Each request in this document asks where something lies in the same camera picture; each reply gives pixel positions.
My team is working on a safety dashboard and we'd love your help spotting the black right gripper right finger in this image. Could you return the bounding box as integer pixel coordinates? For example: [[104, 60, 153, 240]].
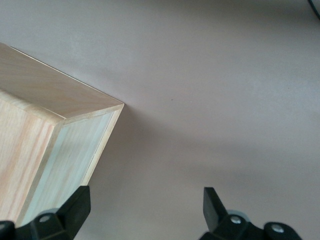
[[199, 187, 302, 240]]

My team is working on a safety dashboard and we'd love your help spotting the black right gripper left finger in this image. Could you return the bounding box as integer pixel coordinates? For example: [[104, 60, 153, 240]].
[[14, 185, 92, 240]]

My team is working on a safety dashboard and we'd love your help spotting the oak wooden drawer cabinet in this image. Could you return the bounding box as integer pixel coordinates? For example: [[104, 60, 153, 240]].
[[0, 42, 125, 227]]

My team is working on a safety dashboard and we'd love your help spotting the black looped cable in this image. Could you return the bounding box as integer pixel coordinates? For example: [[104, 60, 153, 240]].
[[307, 0, 320, 16]]

